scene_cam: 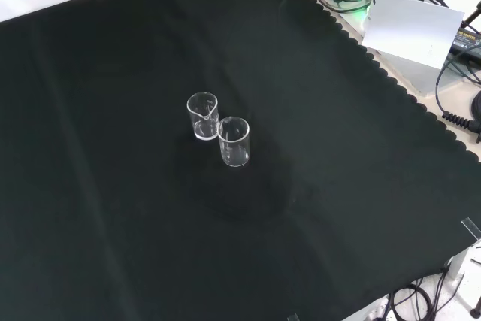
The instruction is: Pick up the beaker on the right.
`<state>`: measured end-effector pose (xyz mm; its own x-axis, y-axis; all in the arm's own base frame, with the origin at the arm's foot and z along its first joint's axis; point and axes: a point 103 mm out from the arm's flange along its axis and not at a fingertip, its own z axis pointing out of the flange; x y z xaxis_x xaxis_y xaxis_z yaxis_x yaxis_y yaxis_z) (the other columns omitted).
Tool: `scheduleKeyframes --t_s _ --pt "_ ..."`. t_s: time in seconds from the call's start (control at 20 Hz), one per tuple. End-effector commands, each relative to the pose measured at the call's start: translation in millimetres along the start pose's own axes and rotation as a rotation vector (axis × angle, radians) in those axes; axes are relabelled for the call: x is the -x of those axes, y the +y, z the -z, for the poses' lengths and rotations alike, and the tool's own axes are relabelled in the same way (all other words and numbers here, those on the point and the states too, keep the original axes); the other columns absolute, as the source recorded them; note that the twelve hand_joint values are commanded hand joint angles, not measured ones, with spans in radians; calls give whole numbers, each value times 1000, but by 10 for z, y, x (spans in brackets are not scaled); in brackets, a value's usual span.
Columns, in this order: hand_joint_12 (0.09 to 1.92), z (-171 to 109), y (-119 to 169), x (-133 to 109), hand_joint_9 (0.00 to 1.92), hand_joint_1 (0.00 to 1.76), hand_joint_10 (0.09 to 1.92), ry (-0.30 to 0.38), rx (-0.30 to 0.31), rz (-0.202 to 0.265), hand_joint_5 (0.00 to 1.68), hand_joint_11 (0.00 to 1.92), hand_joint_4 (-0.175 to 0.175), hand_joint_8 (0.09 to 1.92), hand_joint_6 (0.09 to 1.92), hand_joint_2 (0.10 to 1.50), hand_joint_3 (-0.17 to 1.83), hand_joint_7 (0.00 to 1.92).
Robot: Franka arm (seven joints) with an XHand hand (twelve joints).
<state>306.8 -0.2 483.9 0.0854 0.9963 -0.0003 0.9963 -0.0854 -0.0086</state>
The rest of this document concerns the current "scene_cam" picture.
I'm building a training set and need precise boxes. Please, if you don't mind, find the clear glass beaker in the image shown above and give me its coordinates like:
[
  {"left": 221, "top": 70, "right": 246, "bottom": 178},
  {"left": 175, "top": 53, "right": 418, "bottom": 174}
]
[
  {"left": 186, "top": 91, "right": 220, "bottom": 142},
  {"left": 217, "top": 116, "right": 251, "bottom": 168}
]

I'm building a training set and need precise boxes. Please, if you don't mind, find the black bench cloth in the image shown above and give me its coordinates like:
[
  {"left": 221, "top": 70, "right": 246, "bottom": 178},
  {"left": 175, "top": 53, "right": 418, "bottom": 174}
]
[{"left": 0, "top": 0, "right": 481, "bottom": 321}]

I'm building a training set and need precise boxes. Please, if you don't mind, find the pale board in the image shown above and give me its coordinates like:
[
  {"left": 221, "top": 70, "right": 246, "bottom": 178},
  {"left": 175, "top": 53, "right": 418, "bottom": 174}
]
[{"left": 360, "top": 0, "right": 465, "bottom": 71}]

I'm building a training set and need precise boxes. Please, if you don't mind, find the white power strip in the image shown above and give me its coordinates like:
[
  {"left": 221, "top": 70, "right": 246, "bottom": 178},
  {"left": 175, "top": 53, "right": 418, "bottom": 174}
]
[{"left": 360, "top": 296, "right": 392, "bottom": 321}]

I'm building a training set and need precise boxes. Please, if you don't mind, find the black power adapter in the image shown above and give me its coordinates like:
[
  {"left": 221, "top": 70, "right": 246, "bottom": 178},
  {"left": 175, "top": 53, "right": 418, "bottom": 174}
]
[{"left": 449, "top": 26, "right": 481, "bottom": 59}]

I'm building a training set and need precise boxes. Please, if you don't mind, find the black tripod leg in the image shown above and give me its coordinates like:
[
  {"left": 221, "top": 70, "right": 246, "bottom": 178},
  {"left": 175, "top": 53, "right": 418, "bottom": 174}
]
[{"left": 460, "top": 8, "right": 481, "bottom": 29}]

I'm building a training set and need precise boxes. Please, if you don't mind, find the black floor cable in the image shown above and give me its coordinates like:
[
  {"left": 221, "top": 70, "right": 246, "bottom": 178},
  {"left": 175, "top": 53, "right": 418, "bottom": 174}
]
[{"left": 386, "top": 271, "right": 452, "bottom": 321}]

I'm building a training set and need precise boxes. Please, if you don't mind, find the black coiled cable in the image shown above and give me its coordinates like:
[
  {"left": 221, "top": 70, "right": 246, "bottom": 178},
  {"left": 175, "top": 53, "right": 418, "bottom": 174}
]
[{"left": 434, "top": 53, "right": 481, "bottom": 133}]

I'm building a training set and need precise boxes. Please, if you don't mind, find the white metal bracket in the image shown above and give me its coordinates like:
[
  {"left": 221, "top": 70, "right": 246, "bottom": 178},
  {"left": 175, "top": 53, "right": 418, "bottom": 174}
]
[{"left": 446, "top": 245, "right": 481, "bottom": 310}]

